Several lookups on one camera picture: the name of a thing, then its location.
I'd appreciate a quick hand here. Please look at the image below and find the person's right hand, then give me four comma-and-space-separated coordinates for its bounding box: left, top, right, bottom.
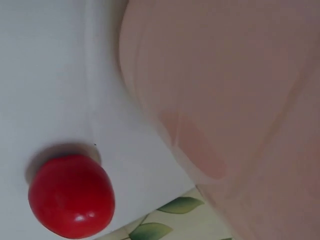
118, 0, 320, 240

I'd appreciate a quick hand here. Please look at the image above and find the red cherry tomato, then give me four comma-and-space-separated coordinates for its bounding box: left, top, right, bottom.
27, 154, 116, 240

